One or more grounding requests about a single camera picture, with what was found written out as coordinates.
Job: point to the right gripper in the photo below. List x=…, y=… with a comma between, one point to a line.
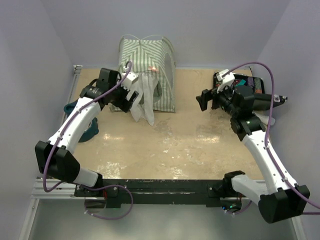
x=203, y=99

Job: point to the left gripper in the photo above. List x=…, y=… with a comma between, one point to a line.
x=124, y=104

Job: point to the green striped pet tent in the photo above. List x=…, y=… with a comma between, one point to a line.
x=156, y=51

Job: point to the green checked cushion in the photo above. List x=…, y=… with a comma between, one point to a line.
x=157, y=92

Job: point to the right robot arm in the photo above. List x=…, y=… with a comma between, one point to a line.
x=280, y=197

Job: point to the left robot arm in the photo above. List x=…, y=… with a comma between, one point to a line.
x=55, y=156

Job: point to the pink pompom toy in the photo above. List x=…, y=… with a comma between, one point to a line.
x=153, y=69

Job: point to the poker chips in case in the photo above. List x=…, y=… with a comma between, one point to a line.
x=255, y=83

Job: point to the black carrying case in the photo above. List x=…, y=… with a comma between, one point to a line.
x=262, y=100

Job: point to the white plastic tube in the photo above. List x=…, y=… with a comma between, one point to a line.
x=265, y=119

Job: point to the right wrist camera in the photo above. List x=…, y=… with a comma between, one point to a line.
x=225, y=79

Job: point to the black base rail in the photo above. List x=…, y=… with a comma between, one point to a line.
x=157, y=192

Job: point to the aluminium frame rail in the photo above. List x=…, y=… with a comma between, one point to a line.
x=61, y=192

